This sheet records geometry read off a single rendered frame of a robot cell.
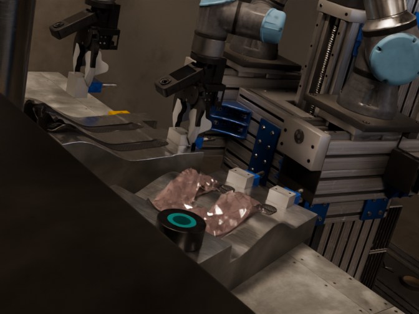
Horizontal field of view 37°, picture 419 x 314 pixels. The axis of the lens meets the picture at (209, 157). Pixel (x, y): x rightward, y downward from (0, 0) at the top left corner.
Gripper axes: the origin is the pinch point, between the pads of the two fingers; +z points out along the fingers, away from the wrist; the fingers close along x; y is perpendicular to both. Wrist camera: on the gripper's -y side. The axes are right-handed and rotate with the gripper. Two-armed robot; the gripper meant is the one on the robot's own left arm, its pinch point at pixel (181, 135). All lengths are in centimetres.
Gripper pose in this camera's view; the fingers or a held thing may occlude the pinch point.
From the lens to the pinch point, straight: 151.3
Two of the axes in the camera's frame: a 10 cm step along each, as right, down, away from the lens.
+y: 7.6, -0.7, 6.4
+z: -2.1, 9.1, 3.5
